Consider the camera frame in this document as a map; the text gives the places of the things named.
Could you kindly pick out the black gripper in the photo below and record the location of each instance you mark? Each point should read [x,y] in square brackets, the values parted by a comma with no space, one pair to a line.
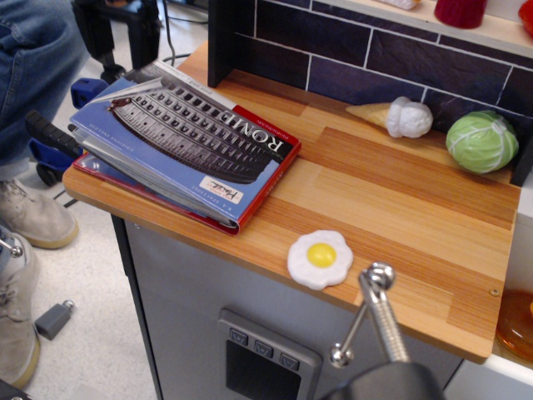
[144,28]

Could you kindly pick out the Rome spiral-bound book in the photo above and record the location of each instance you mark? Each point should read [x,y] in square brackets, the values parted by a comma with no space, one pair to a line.
[187,143]

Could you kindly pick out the black chair caster base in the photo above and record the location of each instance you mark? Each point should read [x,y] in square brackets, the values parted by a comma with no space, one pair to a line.
[112,72]

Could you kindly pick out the person's leg in jeans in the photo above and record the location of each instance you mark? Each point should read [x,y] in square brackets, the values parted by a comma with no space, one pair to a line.
[42,52]

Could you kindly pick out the black shelf side panel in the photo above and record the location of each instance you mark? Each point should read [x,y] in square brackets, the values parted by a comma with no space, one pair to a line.
[226,18]

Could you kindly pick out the blue bar clamp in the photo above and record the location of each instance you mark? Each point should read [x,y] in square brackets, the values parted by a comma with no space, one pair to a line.
[53,149]

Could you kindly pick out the beige shoe upper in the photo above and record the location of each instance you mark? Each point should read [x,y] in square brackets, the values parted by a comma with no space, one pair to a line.
[44,222]

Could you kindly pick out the beige shoe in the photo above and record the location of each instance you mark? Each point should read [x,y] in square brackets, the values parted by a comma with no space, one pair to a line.
[44,222]
[20,347]

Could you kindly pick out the white toy on shelf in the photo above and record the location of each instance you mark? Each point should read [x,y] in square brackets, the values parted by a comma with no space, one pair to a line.
[402,4]

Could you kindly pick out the toy ice cream cone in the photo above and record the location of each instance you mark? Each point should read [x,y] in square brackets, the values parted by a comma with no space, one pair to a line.
[401,118]

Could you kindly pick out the light wooden shelf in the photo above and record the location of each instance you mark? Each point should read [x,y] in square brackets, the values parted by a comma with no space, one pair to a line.
[494,32]

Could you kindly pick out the toy fried egg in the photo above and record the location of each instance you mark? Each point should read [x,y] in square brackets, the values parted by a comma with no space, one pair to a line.
[319,259]

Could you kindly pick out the small grey block with knob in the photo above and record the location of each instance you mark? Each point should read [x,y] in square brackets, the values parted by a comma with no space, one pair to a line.
[55,319]

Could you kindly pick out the grey toy kitchen cabinet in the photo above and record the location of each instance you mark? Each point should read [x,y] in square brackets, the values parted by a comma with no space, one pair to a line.
[214,329]

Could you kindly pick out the beige shoe lower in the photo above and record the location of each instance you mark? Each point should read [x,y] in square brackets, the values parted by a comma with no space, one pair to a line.
[20,347]

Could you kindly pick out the red cup on shelf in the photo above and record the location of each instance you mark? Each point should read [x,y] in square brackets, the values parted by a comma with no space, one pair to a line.
[464,14]

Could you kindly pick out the toy green cabbage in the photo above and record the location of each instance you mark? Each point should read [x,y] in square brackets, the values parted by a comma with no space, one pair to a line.
[482,142]

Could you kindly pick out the red object at shelf edge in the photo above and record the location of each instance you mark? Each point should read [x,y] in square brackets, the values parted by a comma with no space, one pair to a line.
[526,15]

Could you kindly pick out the orange glass dish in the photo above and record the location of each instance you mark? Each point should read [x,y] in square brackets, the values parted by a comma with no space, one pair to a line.
[514,327]

